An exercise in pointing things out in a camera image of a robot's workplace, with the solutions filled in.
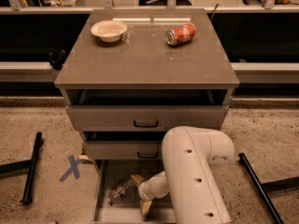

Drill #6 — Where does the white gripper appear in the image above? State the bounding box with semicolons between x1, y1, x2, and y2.
131;175;163;217

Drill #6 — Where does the clear plastic water bottle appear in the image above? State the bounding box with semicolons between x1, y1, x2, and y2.
107;178;134;205

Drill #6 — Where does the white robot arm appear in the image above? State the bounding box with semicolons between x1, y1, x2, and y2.
132;126;235;224

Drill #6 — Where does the grey bottom drawer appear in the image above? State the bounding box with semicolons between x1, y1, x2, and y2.
91;160;177;224

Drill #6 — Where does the grey drawer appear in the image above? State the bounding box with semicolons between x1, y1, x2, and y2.
91;160;177;224
82;129;174;160
66;90;229;132

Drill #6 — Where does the grey middle drawer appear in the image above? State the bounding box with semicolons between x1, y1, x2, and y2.
82;129;174;160

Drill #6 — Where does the grey top drawer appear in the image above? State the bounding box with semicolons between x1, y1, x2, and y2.
66;90;229;132

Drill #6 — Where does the grey drawer cabinet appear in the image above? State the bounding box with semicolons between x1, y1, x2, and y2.
54;8;240;161

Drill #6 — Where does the blue tape cross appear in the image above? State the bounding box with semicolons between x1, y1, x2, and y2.
59;155;81;182

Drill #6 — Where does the black left floor stand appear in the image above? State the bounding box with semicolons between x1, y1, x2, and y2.
0;132;43;205

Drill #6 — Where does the black floor stand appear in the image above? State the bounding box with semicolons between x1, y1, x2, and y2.
238;153;299;224
0;132;43;205

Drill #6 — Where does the black right floor stand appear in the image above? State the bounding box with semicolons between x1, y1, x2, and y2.
238;153;299;224

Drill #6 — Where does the orange soda can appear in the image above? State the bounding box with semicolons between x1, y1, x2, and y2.
165;23;196;46

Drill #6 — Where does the white paper bowl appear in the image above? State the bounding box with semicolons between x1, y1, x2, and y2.
91;21;127;43

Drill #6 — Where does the black clamp on rail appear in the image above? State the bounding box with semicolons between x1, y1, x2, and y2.
49;50;66;70

